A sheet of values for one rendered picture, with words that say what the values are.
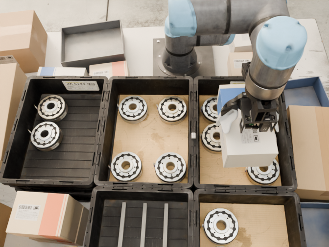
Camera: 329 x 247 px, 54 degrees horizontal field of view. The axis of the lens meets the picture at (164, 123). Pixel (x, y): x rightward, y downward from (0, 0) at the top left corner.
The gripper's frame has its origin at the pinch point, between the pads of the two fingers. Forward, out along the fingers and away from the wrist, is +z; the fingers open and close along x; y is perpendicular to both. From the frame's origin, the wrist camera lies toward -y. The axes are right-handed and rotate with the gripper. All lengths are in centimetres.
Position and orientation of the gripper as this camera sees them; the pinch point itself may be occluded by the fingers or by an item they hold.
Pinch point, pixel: (245, 121)
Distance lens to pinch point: 85.4
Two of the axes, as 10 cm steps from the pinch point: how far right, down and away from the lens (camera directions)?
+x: 10.0, -0.4, -0.4
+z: 0.6, 4.5, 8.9
